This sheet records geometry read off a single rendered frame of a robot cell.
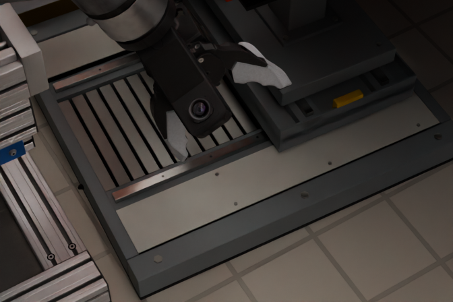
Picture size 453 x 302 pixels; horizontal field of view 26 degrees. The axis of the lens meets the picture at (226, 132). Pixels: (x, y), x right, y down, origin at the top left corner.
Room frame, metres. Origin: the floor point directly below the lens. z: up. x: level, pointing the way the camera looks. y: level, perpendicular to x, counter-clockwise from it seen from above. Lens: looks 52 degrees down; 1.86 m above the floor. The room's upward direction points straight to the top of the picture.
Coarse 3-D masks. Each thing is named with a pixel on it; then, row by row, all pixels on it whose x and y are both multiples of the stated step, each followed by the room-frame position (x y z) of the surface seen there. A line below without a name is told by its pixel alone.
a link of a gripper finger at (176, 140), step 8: (168, 112) 0.67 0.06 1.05; (168, 120) 0.66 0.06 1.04; (176, 120) 0.67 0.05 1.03; (168, 128) 0.66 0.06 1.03; (176, 128) 0.67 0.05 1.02; (184, 128) 0.67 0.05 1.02; (168, 136) 0.66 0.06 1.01; (176, 136) 0.66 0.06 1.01; (184, 136) 0.67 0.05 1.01; (168, 144) 0.66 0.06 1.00; (176, 144) 0.66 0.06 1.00; (184, 144) 0.66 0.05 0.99; (176, 152) 0.66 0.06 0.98; (184, 152) 0.66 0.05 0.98; (184, 160) 0.67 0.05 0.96
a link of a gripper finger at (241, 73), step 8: (248, 48) 0.75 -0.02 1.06; (240, 64) 0.70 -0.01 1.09; (248, 64) 0.70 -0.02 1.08; (272, 64) 0.72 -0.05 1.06; (232, 72) 0.70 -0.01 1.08; (240, 72) 0.70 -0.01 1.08; (248, 72) 0.70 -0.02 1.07; (256, 72) 0.70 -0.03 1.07; (264, 72) 0.71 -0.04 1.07; (272, 72) 0.71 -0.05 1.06; (280, 72) 0.72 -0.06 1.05; (240, 80) 0.70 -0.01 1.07; (248, 80) 0.70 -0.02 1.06; (256, 80) 0.70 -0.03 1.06; (264, 80) 0.71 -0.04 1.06; (272, 80) 0.71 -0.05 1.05; (280, 80) 0.71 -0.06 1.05; (288, 80) 0.72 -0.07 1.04; (280, 88) 0.71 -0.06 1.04
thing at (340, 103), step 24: (192, 0) 1.77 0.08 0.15; (216, 24) 1.69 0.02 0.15; (384, 72) 1.51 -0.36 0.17; (408, 72) 1.52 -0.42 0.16; (264, 96) 1.46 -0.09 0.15; (312, 96) 1.46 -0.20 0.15; (336, 96) 1.46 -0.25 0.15; (360, 96) 1.43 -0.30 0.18; (384, 96) 1.46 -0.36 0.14; (408, 96) 1.50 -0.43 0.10; (264, 120) 1.40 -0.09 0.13; (288, 120) 1.39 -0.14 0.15; (312, 120) 1.38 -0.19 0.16; (336, 120) 1.41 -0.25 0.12; (288, 144) 1.35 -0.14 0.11
